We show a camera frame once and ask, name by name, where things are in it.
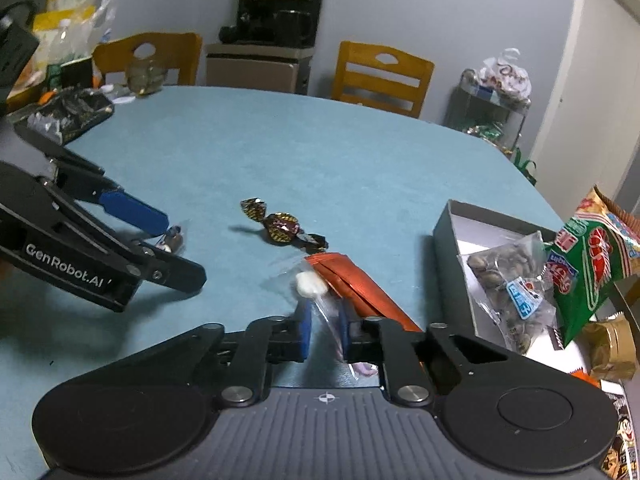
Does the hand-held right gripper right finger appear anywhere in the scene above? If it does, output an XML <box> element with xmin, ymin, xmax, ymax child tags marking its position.
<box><xmin>337</xmin><ymin>305</ymin><xmax>531</xmax><ymax>405</ymax></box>

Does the wooden chair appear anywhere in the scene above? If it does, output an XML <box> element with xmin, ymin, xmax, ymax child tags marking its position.
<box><xmin>331</xmin><ymin>41</ymin><xmax>435</xmax><ymax>119</ymax></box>
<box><xmin>92</xmin><ymin>32</ymin><xmax>203</xmax><ymax>87</ymax></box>

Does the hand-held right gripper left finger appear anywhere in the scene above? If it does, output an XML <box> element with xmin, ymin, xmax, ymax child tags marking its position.
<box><xmin>115</xmin><ymin>302</ymin><xmax>315</xmax><ymax>406</ymax></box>

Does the gold snack packet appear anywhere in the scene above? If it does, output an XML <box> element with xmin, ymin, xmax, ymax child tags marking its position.
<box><xmin>580</xmin><ymin>315</ymin><xmax>638</xmax><ymax>381</ymax></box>

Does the green snack bag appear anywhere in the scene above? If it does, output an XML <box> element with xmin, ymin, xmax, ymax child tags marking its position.
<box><xmin>544</xmin><ymin>186</ymin><xmax>640</xmax><ymax>348</ymax></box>

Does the small silver candy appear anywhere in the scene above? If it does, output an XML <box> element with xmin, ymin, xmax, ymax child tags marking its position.
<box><xmin>155</xmin><ymin>220</ymin><xmax>190</xmax><ymax>253</ymax></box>

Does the clear white candy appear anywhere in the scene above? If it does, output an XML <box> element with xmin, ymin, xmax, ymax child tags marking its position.
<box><xmin>272</xmin><ymin>255</ymin><xmax>381</xmax><ymax>378</ymax></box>

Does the glass shelf cart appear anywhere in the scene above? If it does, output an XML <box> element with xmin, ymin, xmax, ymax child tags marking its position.
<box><xmin>445</xmin><ymin>69</ymin><xmax>532</xmax><ymax>156</ymax></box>

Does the yellow bag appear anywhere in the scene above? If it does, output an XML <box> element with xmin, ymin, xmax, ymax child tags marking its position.
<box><xmin>32</xmin><ymin>0</ymin><xmax>118</xmax><ymax>66</ymax></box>

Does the grey cabinet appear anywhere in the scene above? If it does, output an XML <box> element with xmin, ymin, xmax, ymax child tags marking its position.
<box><xmin>206</xmin><ymin>42</ymin><xmax>315</xmax><ymax>95</ymax></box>

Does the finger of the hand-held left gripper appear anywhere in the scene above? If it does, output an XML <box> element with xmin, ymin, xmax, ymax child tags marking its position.
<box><xmin>15</xmin><ymin>125</ymin><xmax>170</xmax><ymax>237</ymax></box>
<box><xmin>50</xmin><ymin>194</ymin><xmax>207</xmax><ymax>292</ymax></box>

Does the small orange snack packet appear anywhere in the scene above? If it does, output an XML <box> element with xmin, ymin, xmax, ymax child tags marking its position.
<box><xmin>570</xmin><ymin>367</ymin><xmax>601</xmax><ymax>391</ymax></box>

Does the cartoon printed snack packet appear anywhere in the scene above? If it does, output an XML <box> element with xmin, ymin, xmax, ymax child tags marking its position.
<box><xmin>600</xmin><ymin>392</ymin><xmax>640</xmax><ymax>473</ymax></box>

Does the long orange foil packet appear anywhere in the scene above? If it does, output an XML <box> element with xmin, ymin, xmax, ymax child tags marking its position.
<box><xmin>304</xmin><ymin>252</ymin><xmax>423</xmax><ymax>333</ymax></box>

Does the white door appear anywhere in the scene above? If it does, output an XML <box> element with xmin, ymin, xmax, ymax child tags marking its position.
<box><xmin>530</xmin><ymin>0</ymin><xmax>640</xmax><ymax>201</ymax></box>

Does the black coffee machine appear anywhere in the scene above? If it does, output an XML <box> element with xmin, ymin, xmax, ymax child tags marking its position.
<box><xmin>219</xmin><ymin>0</ymin><xmax>325</xmax><ymax>48</ymax></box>

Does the black snack bag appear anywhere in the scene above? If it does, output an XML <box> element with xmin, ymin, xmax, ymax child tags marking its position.
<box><xmin>10</xmin><ymin>89</ymin><xmax>116</xmax><ymax>145</ymax></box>

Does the plastic bag of snacks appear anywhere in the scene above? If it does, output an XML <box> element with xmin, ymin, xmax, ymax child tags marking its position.
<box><xmin>476</xmin><ymin>48</ymin><xmax>532</xmax><ymax>103</ymax></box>

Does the grey cardboard box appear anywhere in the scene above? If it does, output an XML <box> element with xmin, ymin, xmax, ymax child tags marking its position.
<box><xmin>432</xmin><ymin>199</ymin><xmax>640</xmax><ymax>411</ymax></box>

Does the clear bag of nuts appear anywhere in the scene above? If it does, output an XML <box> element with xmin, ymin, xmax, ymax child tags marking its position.
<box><xmin>466</xmin><ymin>230</ymin><xmax>560</xmax><ymax>356</ymax></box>

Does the brown twist-wrapped candy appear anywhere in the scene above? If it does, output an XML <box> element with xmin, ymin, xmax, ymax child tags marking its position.
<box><xmin>240</xmin><ymin>197</ymin><xmax>330</xmax><ymax>253</ymax></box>

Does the glass jar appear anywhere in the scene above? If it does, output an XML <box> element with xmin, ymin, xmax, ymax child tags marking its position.
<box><xmin>125</xmin><ymin>57</ymin><xmax>167</xmax><ymax>96</ymax></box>

